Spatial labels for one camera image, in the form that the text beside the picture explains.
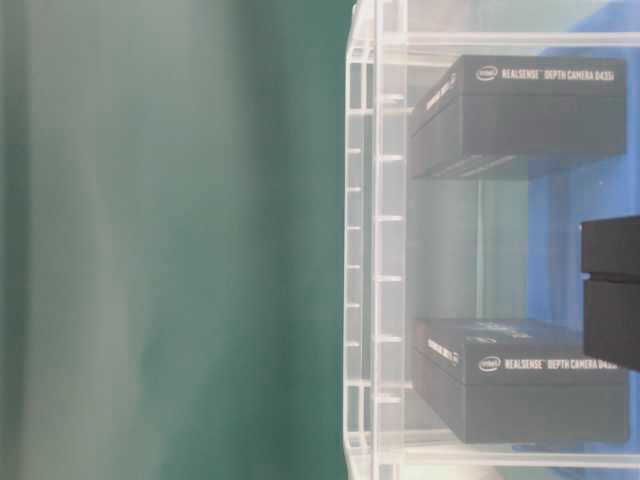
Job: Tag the clear plastic storage case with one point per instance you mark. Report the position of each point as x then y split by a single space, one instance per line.
410 245

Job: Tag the blue cloth liner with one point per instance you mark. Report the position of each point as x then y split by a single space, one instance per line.
533 227

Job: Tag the black box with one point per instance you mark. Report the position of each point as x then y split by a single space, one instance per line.
517 381
610 258
503 117

